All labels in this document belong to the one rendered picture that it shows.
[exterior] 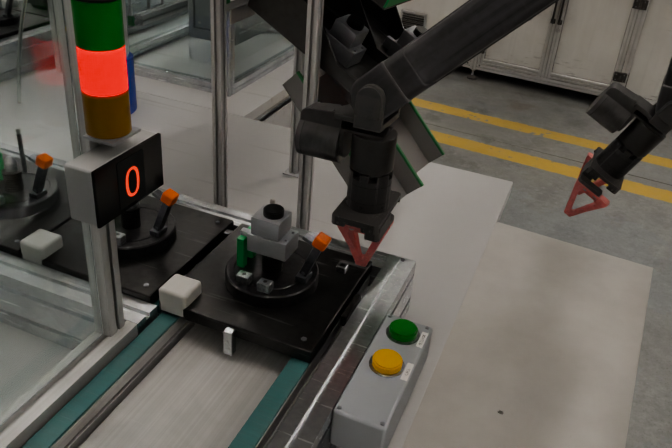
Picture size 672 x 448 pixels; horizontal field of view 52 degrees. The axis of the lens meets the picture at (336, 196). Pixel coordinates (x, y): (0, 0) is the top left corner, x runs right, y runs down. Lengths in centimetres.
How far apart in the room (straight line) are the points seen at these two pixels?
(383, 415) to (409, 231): 60
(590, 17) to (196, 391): 419
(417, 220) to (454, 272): 19
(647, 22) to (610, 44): 25
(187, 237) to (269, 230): 21
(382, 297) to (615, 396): 38
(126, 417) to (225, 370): 14
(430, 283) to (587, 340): 28
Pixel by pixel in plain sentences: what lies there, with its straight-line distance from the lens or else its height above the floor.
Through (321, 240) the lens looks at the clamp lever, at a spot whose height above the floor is 107.
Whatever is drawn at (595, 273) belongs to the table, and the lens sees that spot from 141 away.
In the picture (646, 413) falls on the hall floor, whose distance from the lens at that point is 249.
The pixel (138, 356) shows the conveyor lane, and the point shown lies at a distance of 97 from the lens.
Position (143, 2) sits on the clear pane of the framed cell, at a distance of 211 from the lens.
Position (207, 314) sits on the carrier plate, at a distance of 99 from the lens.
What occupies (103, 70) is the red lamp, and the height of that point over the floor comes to 134.
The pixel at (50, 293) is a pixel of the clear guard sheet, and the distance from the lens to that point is 87.
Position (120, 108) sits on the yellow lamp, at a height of 129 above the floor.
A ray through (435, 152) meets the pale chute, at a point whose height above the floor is 102.
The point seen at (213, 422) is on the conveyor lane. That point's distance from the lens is 92.
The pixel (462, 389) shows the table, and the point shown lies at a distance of 108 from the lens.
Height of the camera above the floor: 159
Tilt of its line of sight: 29 degrees down
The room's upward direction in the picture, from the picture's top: 5 degrees clockwise
